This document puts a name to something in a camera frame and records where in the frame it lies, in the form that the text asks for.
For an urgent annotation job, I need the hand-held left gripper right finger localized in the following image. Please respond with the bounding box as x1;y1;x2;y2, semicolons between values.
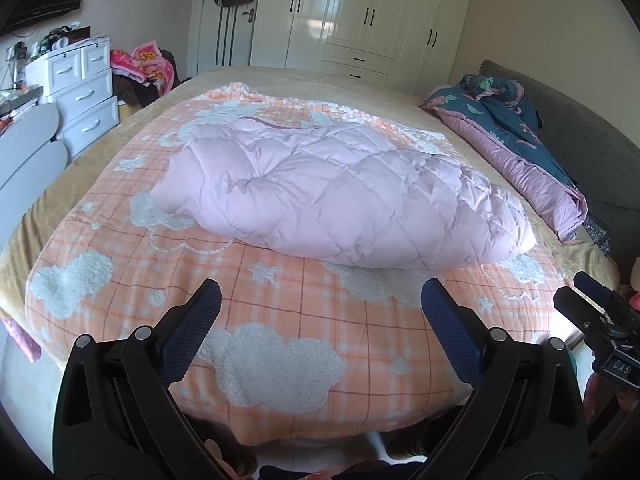
420;277;588;480

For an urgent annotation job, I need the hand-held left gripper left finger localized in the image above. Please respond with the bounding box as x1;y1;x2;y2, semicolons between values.
52;277;226;480

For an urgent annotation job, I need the pink cloth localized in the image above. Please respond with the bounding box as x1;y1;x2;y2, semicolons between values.
2;317;41;364

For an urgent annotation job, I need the blue floral quilt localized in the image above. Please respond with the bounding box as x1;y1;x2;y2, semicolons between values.
419;74;588;243

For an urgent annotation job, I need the orange plaid blanket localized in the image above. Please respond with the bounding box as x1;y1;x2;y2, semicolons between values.
25;82;568;446

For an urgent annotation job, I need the white oval panel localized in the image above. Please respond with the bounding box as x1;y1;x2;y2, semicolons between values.
0;104;62;191
0;140;68;251

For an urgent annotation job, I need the white door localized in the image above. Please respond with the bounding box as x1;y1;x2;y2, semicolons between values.
195;0;261;78

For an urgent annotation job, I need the pink quilted jacket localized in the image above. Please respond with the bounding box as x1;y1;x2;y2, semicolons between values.
150;117;538;268

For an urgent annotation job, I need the bed with beige sheet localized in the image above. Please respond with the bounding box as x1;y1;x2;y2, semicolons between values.
0;62;621;361

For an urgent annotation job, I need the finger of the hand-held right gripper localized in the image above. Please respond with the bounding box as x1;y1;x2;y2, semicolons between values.
572;271;623;313
554;287;608;334

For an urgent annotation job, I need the pink printed blanket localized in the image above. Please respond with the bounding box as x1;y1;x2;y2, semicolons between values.
110;42;176;88

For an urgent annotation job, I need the dark clothes pile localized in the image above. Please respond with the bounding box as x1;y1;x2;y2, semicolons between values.
117;77;161;108

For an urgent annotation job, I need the white drawer chest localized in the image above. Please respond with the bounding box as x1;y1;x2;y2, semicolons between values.
25;35;121;158

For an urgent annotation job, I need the white glossy wardrobe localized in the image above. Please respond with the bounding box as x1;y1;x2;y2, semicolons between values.
250;0;476;96

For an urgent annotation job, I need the dark patterned cloth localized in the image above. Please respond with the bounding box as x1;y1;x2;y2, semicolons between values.
585;215;614;257

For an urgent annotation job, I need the grey upholstered headboard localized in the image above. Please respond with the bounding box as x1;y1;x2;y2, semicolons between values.
477;59;640;261

